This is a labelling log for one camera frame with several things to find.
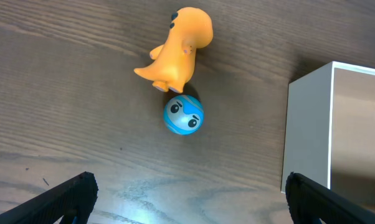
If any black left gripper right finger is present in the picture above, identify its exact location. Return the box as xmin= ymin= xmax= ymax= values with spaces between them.
xmin=285 ymin=172 xmax=375 ymax=224

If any orange toy dinosaur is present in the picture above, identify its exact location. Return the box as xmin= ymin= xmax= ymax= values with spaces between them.
xmin=134 ymin=7 xmax=213 ymax=93

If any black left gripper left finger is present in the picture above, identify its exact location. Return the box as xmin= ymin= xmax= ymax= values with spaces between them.
xmin=0 ymin=172 xmax=98 ymax=224

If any white cardboard box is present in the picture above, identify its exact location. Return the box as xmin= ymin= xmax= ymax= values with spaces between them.
xmin=282 ymin=62 xmax=375 ymax=212

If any blue ball with face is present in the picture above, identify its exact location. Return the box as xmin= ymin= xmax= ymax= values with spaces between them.
xmin=163 ymin=95 xmax=204 ymax=135

